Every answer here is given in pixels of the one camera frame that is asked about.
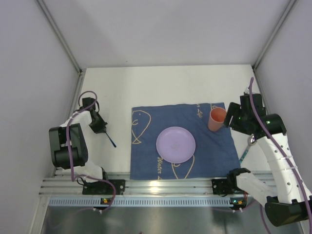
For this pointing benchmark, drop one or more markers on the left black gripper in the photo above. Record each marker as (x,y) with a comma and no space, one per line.
(100,125)

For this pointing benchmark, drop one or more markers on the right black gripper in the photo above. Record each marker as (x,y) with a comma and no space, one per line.
(232,115)

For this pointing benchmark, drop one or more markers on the orange plastic cup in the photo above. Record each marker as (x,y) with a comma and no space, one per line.
(216,118)

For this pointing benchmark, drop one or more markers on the blue metallic fork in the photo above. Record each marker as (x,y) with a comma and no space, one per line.
(112,142)

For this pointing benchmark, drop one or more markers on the teal-handled metal spoon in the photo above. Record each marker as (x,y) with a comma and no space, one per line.
(250,142)

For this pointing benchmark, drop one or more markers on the blue fish-print cloth napkin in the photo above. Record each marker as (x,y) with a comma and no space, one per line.
(215,154)

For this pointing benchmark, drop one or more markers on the purple plastic plate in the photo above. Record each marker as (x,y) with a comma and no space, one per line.
(175,145)

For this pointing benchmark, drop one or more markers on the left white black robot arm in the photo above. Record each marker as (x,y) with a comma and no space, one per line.
(68,144)

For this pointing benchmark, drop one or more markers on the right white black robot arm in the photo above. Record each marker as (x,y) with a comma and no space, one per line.
(291,201)

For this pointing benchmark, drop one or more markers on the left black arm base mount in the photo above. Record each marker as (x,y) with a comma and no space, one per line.
(101,188)

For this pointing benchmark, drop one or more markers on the aluminium rail frame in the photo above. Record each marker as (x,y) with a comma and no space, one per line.
(62,185)

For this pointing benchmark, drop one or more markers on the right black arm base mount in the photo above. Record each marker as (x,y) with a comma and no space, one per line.
(223,187)

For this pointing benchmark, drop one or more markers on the white slotted cable duct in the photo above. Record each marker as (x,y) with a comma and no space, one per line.
(122,201)

